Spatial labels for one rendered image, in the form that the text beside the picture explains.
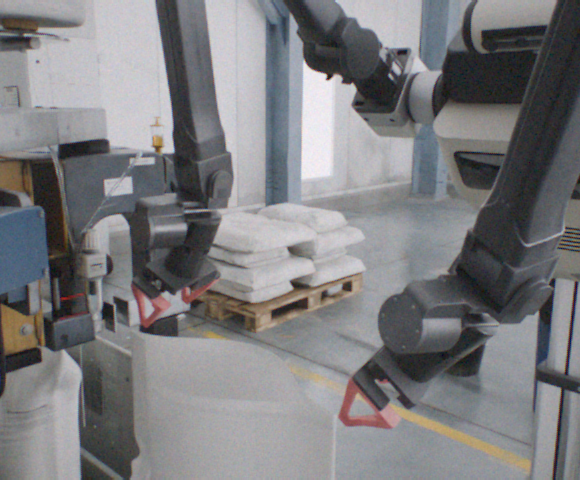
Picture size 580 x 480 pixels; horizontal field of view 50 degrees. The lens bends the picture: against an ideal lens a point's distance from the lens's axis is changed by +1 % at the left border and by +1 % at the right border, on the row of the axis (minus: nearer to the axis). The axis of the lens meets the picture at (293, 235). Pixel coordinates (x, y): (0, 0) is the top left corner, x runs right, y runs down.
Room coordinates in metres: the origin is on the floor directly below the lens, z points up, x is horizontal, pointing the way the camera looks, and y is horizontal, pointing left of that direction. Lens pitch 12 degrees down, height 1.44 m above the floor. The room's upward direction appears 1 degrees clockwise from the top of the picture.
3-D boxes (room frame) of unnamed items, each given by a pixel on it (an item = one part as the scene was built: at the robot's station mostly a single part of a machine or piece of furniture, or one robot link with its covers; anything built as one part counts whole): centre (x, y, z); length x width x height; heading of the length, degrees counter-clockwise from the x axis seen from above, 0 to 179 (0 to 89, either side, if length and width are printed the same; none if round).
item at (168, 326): (1.19, 0.26, 0.98); 0.09 x 0.05 x 0.05; 138
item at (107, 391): (1.70, 0.56, 0.53); 1.05 x 0.02 x 0.41; 48
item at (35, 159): (1.06, 0.48, 1.26); 0.22 x 0.05 x 0.16; 48
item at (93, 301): (1.00, 0.34, 1.11); 0.03 x 0.03 x 0.06
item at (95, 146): (1.13, 0.38, 1.35); 0.09 x 0.09 x 0.03
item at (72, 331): (1.03, 0.40, 1.04); 0.08 x 0.06 x 0.05; 138
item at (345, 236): (4.45, -0.19, 0.44); 0.68 x 0.44 x 0.15; 138
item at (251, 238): (3.99, 0.18, 0.56); 0.66 x 0.42 x 0.15; 138
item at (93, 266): (1.00, 0.34, 1.14); 0.05 x 0.04 x 0.16; 138
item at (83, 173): (1.20, 0.41, 1.21); 0.30 x 0.25 x 0.30; 48
